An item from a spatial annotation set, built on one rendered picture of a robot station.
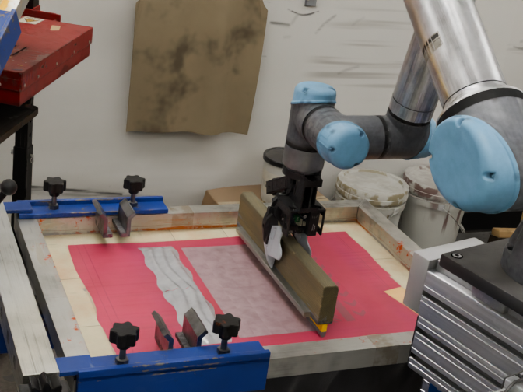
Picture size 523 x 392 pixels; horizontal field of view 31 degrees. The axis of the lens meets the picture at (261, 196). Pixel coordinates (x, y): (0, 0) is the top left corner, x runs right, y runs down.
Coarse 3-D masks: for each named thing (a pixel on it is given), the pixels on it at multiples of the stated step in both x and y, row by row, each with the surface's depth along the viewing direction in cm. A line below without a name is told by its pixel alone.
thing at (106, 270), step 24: (192, 240) 191; (216, 240) 193; (240, 240) 194; (312, 240) 199; (336, 240) 200; (96, 264) 176; (120, 264) 177; (144, 264) 179; (192, 264) 181; (216, 264) 183; (240, 264) 184; (336, 264) 190; (360, 264) 191; (96, 288) 168; (120, 288) 169; (144, 288) 170; (216, 288) 174
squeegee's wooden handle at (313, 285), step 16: (240, 208) 193; (256, 208) 186; (240, 224) 193; (256, 224) 185; (256, 240) 185; (288, 240) 174; (288, 256) 171; (304, 256) 168; (288, 272) 172; (304, 272) 165; (320, 272) 163; (304, 288) 165; (320, 288) 160; (336, 288) 159; (320, 304) 160; (320, 320) 161
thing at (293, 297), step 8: (240, 232) 190; (248, 240) 186; (256, 248) 184; (256, 256) 182; (264, 256) 181; (264, 264) 179; (272, 272) 175; (280, 280) 173; (288, 288) 170; (288, 296) 169; (296, 296) 168; (296, 304) 166; (304, 304) 165; (304, 312) 163
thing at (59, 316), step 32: (32, 224) 180; (64, 224) 185; (160, 224) 193; (192, 224) 196; (224, 224) 199; (384, 224) 203; (32, 256) 168; (64, 320) 150; (64, 352) 141; (288, 352) 150; (320, 352) 151; (352, 352) 153; (384, 352) 156
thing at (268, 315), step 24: (240, 288) 175; (264, 288) 176; (360, 288) 182; (384, 288) 183; (120, 312) 161; (144, 312) 162; (168, 312) 164; (216, 312) 166; (240, 312) 167; (264, 312) 168; (288, 312) 169; (384, 312) 174; (408, 312) 175; (144, 336) 155; (240, 336) 159; (264, 336) 160; (288, 336) 161; (312, 336) 162; (336, 336) 164
